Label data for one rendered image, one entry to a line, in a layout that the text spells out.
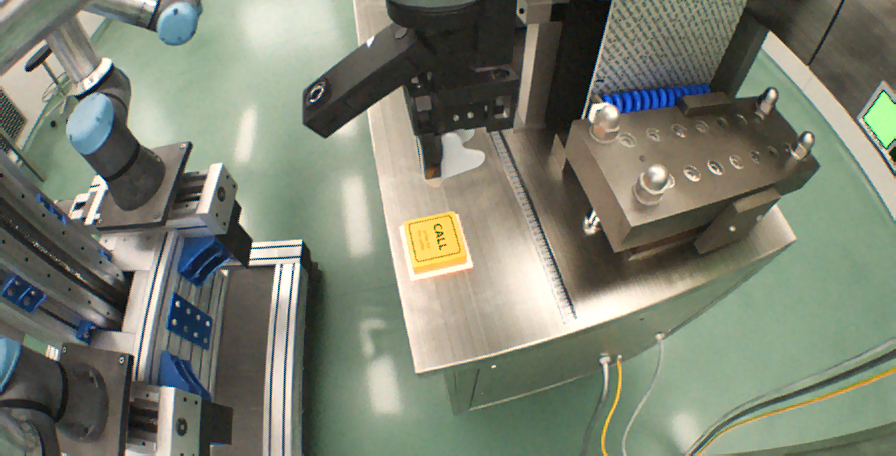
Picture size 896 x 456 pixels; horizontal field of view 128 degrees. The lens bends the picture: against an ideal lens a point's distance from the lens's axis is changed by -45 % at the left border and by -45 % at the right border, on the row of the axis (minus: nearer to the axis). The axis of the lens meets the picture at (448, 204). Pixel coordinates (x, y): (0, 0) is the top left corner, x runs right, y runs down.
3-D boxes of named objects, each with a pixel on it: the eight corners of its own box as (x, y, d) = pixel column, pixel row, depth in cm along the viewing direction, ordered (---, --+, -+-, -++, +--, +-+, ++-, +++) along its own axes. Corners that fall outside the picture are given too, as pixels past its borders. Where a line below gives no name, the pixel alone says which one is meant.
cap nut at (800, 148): (785, 145, 45) (799, 124, 42) (796, 142, 46) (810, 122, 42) (798, 163, 43) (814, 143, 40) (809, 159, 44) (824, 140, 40)
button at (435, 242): (404, 230, 55) (402, 221, 53) (454, 219, 55) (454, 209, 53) (414, 275, 51) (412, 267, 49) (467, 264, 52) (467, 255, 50)
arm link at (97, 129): (94, 187, 60) (56, 144, 48) (99, 147, 66) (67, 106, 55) (136, 160, 63) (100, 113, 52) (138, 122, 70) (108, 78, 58)
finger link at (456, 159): (486, 197, 41) (491, 134, 33) (429, 210, 40) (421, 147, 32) (478, 174, 42) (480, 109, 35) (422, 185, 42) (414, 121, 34)
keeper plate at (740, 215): (693, 243, 51) (730, 200, 41) (736, 227, 52) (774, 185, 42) (701, 257, 49) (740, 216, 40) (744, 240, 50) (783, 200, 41)
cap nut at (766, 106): (750, 101, 51) (762, 81, 47) (762, 100, 51) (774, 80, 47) (763, 117, 49) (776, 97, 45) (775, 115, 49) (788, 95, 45)
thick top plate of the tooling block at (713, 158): (563, 151, 53) (572, 119, 48) (750, 118, 57) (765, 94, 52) (614, 253, 44) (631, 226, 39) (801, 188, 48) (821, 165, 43)
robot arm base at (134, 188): (108, 213, 68) (82, 187, 60) (130, 161, 76) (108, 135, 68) (153, 208, 68) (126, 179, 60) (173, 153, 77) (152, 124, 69)
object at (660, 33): (586, 98, 51) (617, -26, 36) (706, 84, 53) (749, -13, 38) (588, 100, 51) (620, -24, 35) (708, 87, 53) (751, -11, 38)
